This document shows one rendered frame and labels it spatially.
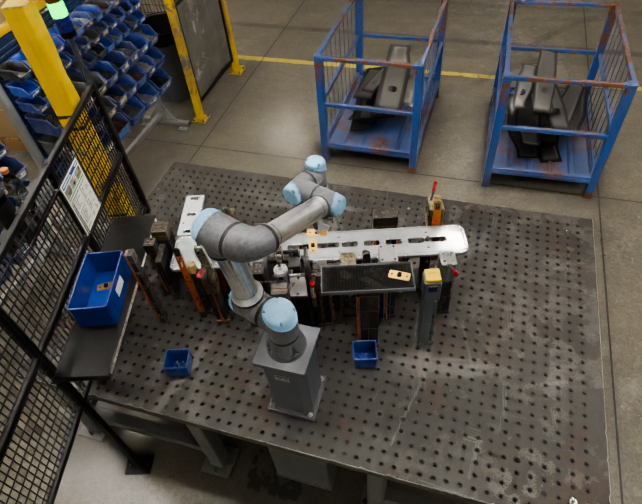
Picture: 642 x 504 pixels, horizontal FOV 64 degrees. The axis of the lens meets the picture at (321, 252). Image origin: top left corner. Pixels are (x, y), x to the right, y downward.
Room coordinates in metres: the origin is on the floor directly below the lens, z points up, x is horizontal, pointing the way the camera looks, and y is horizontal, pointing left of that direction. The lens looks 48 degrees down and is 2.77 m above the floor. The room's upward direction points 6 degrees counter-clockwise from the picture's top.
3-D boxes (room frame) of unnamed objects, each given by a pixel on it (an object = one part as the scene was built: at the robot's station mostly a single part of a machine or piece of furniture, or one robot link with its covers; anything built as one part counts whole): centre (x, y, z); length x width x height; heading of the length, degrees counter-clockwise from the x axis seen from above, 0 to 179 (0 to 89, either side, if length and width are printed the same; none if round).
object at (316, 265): (1.44, 0.02, 0.89); 0.13 x 0.11 x 0.38; 176
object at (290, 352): (1.05, 0.17, 1.15); 0.15 x 0.15 x 0.10
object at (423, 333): (1.27, -0.43, 0.92); 0.08 x 0.08 x 0.44; 86
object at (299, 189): (1.38, 0.04, 1.58); 0.11 x 0.11 x 0.08; 49
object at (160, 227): (1.82, 0.76, 0.88); 0.08 x 0.08 x 0.36; 86
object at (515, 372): (1.60, 0.00, 0.68); 2.56 x 1.61 x 0.04; 69
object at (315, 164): (1.46, -0.01, 1.58); 0.09 x 0.08 x 0.11; 139
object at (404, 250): (1.64, 0.01, 1.00); 1.38 x 0.22 x 0.02; 86
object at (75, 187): (1.81, 1.04, 1.30); 0.23 x 0.02 x 0.31; 176
